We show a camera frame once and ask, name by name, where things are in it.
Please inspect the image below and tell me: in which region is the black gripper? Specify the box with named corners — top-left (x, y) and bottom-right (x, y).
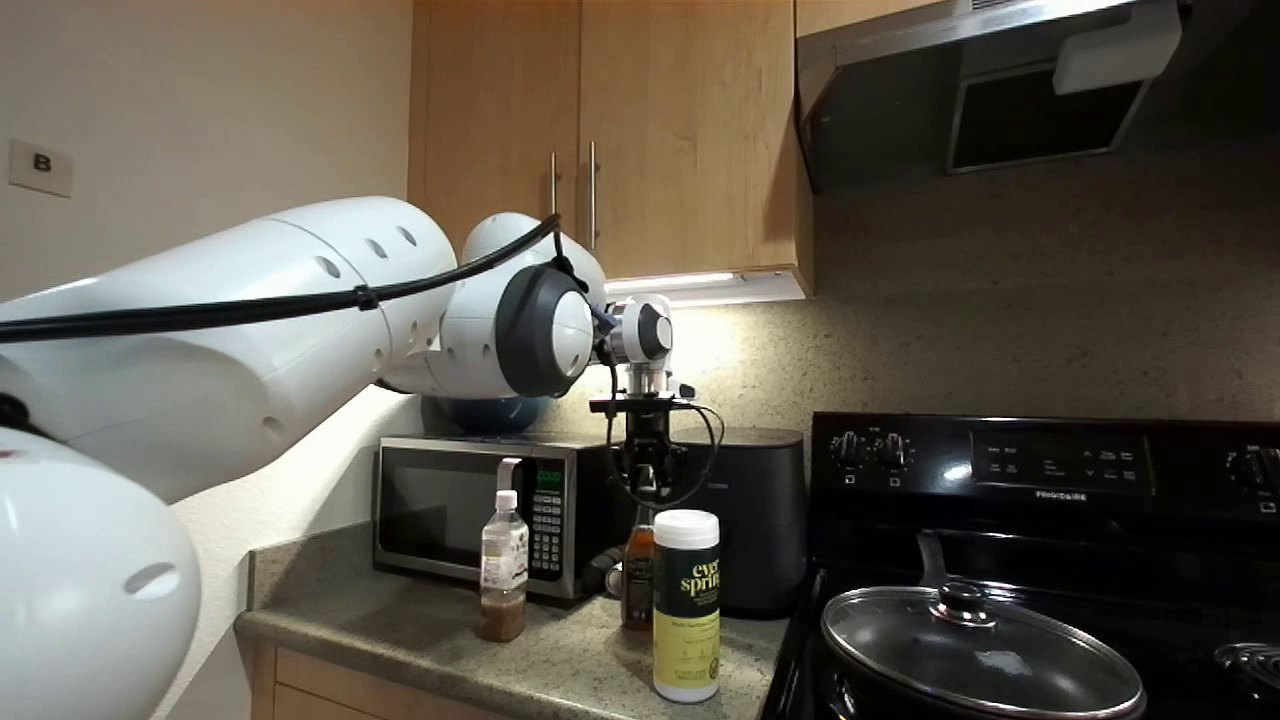
top-left (615, 407), bottom-right (679, 530)

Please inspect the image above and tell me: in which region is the brown glass bottle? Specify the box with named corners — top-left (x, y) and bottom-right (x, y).
top-left (615, 516), bottom-right (664, 641)

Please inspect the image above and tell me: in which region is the white-lidded green yellow container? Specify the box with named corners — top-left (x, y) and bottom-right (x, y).
top-left (650, 503), bottom-right (729, 708)

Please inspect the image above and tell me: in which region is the clear plastic bottle white cap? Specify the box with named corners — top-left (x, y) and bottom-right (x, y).
top-left (475, 485), bottom-right (532, 648)

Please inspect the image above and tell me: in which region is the black air fryer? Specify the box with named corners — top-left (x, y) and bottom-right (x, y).
top-left (662, 425), bottom-right (811, 623)

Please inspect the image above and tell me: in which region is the dark blue bowl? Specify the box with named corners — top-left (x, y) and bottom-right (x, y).
top-left (427, 386), bottom-right (552, 438)

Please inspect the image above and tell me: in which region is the stainless steel microwave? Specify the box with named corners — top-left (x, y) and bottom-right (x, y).
top-left (368, 433), bottom-right (628, 607)

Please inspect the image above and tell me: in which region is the under-cabinet light strip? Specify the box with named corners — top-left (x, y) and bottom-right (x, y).
top-left (599, 268), bottom-right (811, 313)

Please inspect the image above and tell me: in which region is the black pan with glass lid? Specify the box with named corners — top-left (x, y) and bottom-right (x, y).
top-left (818, 529), bottom-right (1154, 720)

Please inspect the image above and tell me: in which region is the wooden base cabinet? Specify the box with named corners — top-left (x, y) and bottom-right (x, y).
top-left (242, 635), bottom-right (536, 720)

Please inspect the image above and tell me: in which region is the black electric stove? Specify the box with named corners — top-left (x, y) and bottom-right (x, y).
top-left (764, 407), bottom-right (1280, 720)

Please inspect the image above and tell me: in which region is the black pot with lid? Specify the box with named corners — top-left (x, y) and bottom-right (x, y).
top-left (1209, 635), bottom-right (1280, 708)

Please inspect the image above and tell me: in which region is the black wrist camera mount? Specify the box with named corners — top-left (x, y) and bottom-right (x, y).
top-left (584, 375), bottom-right (706, 420)

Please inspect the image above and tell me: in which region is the metal wall cabinet handle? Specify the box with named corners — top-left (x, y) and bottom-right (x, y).
top-left (584, 139), bottom-right (604, 244)

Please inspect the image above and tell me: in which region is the wooden wall cabinet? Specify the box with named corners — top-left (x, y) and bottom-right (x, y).
top-left (404, 0), bottom-right (935, 303)

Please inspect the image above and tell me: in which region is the white wall switch plate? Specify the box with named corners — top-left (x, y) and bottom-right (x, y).
top-left (6, 137), bottom-right (82, 203)

